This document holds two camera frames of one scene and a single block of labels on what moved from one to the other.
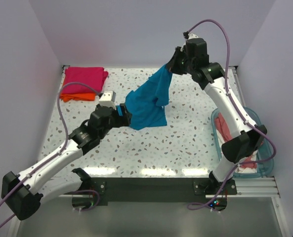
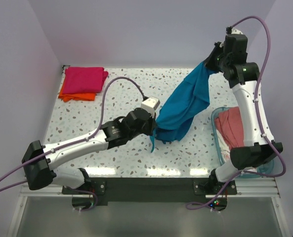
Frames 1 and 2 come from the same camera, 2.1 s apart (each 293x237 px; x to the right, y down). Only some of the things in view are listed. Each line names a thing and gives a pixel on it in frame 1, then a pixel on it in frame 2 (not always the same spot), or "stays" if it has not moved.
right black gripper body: (180, 65) to (217, 60)
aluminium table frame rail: (256, 187) stays
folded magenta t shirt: (94, 77) stays
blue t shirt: (146, 105) to (177, 115)
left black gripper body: (118, 121) to (147, 129)
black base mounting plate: (161, 190) stays
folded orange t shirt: (67, 98) stays
